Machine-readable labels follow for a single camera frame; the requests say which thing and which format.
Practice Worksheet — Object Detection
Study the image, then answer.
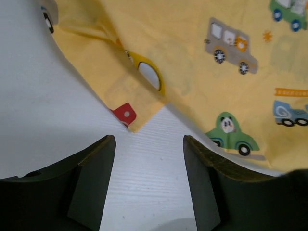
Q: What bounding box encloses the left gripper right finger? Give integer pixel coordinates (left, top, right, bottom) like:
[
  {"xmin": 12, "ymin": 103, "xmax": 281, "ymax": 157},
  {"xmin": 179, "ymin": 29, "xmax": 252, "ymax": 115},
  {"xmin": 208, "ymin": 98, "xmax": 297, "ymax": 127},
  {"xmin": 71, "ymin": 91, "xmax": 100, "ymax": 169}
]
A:
[{"xmin": 183, "ymin": 135, "xmax": 308, "ymax": 231}]

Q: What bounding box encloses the yellow vehicle-print cloth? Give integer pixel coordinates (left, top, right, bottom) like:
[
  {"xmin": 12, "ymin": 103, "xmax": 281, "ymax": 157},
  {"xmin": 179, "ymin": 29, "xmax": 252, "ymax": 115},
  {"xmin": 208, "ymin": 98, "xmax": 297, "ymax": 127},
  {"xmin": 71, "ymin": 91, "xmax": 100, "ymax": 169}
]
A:
[{"xmin": 39, "ymin": 0, "xmax": 308, "ymax": 172}]

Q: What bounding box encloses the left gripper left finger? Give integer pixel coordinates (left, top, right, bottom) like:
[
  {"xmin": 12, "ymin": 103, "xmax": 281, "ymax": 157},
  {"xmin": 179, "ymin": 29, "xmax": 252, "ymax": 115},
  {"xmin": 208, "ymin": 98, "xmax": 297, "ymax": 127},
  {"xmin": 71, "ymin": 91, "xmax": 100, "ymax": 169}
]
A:
[{"xmin": 0, "ymin": 135, "xmax": 116, "ymax": 231}]

